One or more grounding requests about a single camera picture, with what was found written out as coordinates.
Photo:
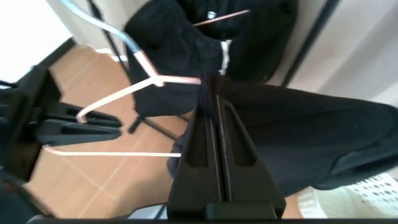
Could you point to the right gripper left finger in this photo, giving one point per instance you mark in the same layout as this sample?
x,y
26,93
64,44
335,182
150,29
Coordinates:
x,y
186,186

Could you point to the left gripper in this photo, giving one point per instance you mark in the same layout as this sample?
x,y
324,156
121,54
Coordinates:
x,y
21,130

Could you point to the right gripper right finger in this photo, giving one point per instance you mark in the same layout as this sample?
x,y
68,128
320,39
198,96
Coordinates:
x,y
258,186

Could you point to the black garment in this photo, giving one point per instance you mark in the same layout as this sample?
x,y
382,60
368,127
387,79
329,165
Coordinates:
x,y
311,140

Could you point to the white laundry basket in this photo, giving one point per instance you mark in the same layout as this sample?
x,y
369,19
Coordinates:
x,y
357,199

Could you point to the black clothes rack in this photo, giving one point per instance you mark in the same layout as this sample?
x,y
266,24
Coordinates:
x,y
308,40

